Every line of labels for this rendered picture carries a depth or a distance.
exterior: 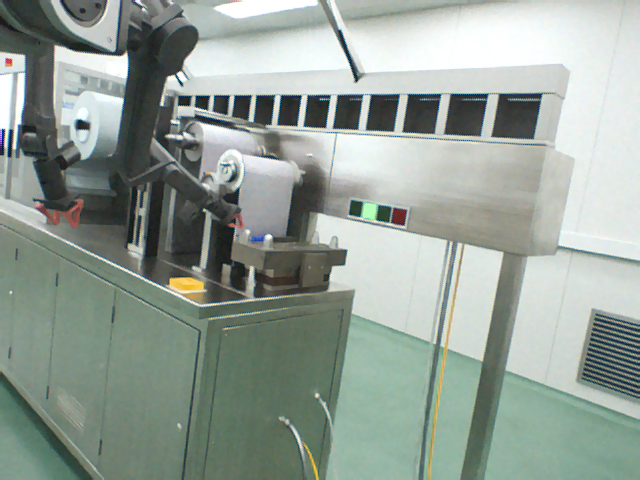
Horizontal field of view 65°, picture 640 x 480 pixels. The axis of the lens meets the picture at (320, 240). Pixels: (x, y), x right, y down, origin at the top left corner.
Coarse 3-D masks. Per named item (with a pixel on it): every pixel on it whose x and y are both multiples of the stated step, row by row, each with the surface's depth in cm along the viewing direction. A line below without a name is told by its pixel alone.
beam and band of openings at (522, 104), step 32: (544, 64) 132; (192, 96) 242; (224, 96) 228; (256, 96) 211; (288, 96) 201; (320, 96) 189; (352, 96) 179; (384, 96) 170; (416, 96) 162; (448, 96) 151; (480, 96) 148; (512, 96) 141; (544, 96) 133; (288, 128) 197; (320, 128) 186; (352, 128) 185; (384, 128) 175; (416, 128) 167; (448, 128) 154; (480, 128) 152; (512, 128) 145; (544, 128) 133
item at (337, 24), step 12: (324, 0) 158; (336, 12) 162; (336, 24) 162; (336, 36) 168; (348, 36) 169; (348, 48) 170; (348, 60) 169; (324, 72) 188; (336, 72) 184; (348, 72) 180; (180, 84) 247
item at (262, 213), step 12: (240, 192) 165; (252, 192) 168; (240, 204) 165; (252, 204) 169; (264, 204) 173; (276, 204) 177; (288, 204) 182; (252, 216) 170; (264, 216) 174; (276, 216) 178; (288, 216) 183; (240, 228) 167; (252, 228) 171; (264, 228) 175; (276, 228) 180
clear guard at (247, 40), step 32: (192, 0) 197; (224, 0) 187; (256, 0) 177; (288, 0) 169; (224, 32) 203; (256, 32) 192; (288, 32) 182; (320, 32) 173; (192, 64) 236; (224, 64) 221; (256, 64) 208; (288, 64) 196; (320, 64) 186
